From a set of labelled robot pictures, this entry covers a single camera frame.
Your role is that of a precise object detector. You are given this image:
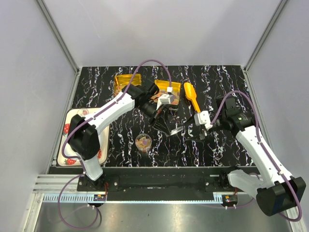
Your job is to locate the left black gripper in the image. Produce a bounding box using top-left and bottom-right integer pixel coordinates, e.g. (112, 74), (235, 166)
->
(137, 100), (172, 136)

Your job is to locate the white jar lid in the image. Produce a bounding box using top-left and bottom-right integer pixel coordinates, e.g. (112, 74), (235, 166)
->
(169, 126), (183, 136)

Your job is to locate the clear plastic jar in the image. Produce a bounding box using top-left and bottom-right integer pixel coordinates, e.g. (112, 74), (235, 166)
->
(135, 133), (152, 156)

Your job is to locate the yellow plastic scoop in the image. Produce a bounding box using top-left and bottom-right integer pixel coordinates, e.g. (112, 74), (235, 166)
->
(183, 82), (201, 113)

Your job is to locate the gold tin with gummies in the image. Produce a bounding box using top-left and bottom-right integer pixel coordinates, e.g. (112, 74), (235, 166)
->
(151, 80), (181, 109)

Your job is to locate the gold tin with lollipops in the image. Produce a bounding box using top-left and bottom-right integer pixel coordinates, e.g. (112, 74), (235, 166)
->
(113, 73), (142, 96)

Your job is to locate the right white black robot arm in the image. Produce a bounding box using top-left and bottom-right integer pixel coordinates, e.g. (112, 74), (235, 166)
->
(188, 95), (306, 221)

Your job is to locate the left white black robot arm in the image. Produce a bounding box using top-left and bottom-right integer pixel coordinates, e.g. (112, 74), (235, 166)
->
(64, 84), (174, 191)

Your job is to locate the black marble pattern mat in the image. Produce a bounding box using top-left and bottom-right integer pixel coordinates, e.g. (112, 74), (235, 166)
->
(72, 65), (254, 167)

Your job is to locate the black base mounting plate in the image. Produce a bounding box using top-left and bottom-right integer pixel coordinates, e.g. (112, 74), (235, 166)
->
(48, 166), (264, 201)

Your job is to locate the small clear cup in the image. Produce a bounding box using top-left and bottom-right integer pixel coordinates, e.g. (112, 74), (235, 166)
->
(77, 108), (89, 117)

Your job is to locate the white paper plate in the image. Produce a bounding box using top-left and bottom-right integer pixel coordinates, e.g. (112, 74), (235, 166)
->
(61, 124), (84, 158)

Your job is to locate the strawberry pattern tray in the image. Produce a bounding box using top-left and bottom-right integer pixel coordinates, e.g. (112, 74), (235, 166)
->
(56, 108), (110, 167)

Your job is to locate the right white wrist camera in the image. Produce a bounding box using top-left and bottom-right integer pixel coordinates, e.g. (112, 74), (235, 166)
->
(194, 111), (212, 130)

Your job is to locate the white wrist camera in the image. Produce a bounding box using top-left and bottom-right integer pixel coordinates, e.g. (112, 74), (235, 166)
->
(194, 111), (212, 130)
(156, 87), (177, 110)

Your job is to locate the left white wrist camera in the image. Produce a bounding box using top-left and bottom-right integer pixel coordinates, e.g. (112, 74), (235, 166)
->
(156, 87), (177, 110)

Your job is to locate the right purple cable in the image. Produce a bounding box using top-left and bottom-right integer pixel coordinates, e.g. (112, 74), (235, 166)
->
(209, 90), (304, 222)

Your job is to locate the purple cable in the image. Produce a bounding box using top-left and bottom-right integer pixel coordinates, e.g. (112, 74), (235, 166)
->
(209, 90), (304, 222)
(56, 59), (173, 229)

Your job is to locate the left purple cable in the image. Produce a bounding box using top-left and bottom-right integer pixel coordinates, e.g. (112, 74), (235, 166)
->
(56, 59), (173, 229)

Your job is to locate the aluminium rail base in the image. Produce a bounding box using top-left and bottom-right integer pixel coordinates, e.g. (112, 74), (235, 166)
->
(31, 174), (295, 203)

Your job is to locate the left aluminium frame post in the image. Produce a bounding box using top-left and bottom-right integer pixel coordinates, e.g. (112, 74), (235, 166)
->
(36, 0), (81, 74)

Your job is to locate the aluminium frame post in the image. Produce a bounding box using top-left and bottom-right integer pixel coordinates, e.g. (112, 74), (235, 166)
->
(243, 0), (290, 72)
(36, 0), (81, 74)

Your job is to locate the right aluminium frame post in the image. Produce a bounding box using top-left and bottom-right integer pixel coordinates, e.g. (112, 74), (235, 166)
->
(243, 0), (290, 72)

